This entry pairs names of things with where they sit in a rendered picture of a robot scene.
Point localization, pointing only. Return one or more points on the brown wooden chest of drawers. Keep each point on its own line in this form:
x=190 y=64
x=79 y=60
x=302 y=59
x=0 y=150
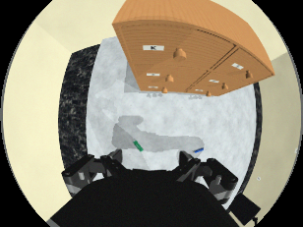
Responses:
x=204 y=15

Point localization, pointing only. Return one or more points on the green aa battery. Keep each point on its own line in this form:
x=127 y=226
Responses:
x=137 y=145

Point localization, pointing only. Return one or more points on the brown wooden drawer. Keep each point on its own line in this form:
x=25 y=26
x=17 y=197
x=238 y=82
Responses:
x=155 y=43
x=163 y=73
x=239 y=63
x=164 y=87
x=217 y=80
x=206 y=90

